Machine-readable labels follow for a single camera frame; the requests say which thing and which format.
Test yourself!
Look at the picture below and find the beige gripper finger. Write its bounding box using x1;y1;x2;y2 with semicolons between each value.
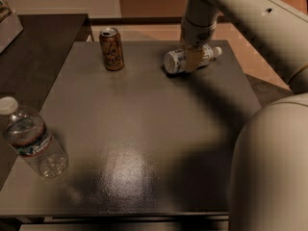
185;46;203;72

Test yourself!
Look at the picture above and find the blue plastic bottle white cap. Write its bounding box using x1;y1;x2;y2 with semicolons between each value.
164;44;222;75

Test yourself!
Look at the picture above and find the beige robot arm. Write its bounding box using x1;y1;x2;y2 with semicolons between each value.
181;0;308;231

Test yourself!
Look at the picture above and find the orange soda can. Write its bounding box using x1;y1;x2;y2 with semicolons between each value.
99;27;124;71

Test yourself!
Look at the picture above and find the clear water bottle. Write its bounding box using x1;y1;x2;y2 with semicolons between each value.
0;96;68;178

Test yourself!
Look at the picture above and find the grey box at left edge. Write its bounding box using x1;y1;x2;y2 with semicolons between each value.
0;0;23;53

